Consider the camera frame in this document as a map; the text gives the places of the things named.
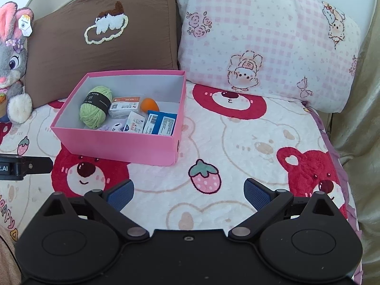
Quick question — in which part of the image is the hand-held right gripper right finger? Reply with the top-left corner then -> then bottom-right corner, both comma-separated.
227,178 -> 339,241

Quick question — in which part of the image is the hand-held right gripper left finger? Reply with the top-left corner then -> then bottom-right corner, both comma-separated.
42,179 -> 150,242

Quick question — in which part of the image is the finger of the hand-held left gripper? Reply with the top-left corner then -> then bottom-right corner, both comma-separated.
21,157 -> 54,174

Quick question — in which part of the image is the pink cardboard box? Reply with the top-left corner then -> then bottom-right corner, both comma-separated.
50,70 -> 187,166

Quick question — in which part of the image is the purple plush toy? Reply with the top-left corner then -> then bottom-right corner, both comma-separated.
99,120 -> 125,133

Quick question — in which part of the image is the small white carton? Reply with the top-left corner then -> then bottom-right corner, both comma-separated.
123,111 -> 146,133

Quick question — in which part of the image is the green yarn ball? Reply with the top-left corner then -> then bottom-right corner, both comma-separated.
79,86 -> 113,129

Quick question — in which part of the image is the blue wet wipes packet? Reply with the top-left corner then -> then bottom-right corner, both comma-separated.
142,110 -> 178,136

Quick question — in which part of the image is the clear box with orange label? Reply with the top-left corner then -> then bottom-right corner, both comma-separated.
108,96 -> 143,119

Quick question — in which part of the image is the orange makeup sponge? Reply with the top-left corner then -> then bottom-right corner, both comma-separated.
140,97 -> 160,114

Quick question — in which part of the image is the bear printed blanket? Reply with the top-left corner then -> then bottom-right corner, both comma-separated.
0,83 -> 364,285

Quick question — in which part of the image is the beige fuzzy blanket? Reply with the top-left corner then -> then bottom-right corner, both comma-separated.
0,223 -> 23,285

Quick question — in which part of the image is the grey rabbit plush toy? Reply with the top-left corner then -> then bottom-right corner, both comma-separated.
0,1 -> 34,124

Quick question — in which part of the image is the beige satin bedsheet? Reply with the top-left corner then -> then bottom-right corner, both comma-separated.
325,6 -> 380,285

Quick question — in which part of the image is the pink checked pillow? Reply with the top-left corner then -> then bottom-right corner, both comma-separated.
169,0 -> 361,113

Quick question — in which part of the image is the brown pillow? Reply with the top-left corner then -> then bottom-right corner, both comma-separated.
23,0 -> 180,109

